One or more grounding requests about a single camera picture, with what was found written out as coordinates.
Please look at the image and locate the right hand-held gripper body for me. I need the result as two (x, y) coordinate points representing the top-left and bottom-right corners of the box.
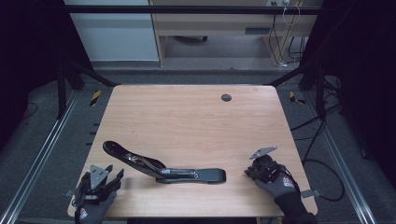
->
(248, 145), (287, 185)

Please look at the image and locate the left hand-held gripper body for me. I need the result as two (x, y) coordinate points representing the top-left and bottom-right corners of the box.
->
(74, 164), (121, 205)

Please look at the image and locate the black stapler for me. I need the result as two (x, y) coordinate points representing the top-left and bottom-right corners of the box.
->
(102, 140), (227, 185)

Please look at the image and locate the person's right hand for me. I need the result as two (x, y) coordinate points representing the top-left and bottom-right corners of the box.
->
(252, 172), (302, 203)

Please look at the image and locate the person's left hand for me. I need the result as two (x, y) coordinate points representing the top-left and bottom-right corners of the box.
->
(74, 190), (119, 224)

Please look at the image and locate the yellow black tape marker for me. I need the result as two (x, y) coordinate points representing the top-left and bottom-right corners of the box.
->
(289, 91), (306, 105)
(89, 90), (103, 107)

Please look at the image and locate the white cabinet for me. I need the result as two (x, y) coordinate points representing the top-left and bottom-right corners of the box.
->
(64, 0), (160, 63)

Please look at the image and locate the black curtain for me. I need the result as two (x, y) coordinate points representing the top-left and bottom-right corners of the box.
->
(299, 0), (396, 189)
(0, 0), (92, 150)

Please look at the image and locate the dark curved object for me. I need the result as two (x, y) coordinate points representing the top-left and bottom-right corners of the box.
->
(172, 35), (209, 44)

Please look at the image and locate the light wooden desk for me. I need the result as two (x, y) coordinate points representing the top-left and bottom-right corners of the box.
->
(148, 0), (323, 68)

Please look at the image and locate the white power strip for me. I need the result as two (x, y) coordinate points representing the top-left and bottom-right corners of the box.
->
(266, 0), (292, 7)

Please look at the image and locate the aluminium floor rail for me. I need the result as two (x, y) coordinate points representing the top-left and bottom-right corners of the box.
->
(0, 90), (80, 224)
(304, 91), (376, 224)

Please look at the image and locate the straight black floor cable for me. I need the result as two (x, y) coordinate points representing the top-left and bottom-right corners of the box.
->
(290, 102), (342, 133)

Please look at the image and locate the looped black floor cable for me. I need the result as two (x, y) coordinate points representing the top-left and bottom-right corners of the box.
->
(302, 119), (346, 203)

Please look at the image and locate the black vertical frame post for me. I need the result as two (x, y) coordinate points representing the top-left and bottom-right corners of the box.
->
(56, 62), (67, 119)
(315, 65), (327, 121)

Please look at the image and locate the thin black floor cable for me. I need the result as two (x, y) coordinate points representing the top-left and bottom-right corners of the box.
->
(21, 102), (39, 120)

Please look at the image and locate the black diagonal frame strut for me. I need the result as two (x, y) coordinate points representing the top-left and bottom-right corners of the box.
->
(266, 61), (316, 88)
(65, 59), (121, 88)

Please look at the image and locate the black hanging cable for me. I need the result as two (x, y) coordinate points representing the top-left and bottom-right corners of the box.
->
(287, 35), (305, 61)
(269, 13), (284, 65)

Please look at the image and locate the white hanging cable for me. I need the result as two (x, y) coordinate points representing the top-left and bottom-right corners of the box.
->
(282, 5), (301, 26)

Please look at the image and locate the black horizontal frame bar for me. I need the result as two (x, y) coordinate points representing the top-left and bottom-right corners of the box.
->
(64, 4), (325, 15)

